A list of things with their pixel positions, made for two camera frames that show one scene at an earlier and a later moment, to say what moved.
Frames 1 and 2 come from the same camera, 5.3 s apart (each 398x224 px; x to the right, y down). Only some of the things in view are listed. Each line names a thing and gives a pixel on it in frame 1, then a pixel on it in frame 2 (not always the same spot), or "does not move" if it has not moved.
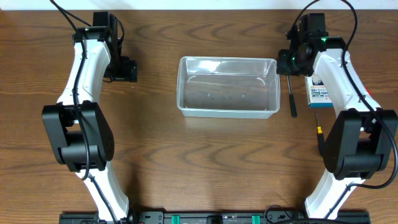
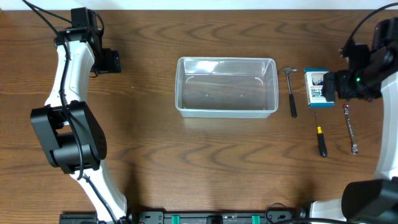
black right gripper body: [283, 67] → [329, 86]
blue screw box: [318, 96] does not move
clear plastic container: [227, 87] does not move
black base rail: [213, 216] does not move
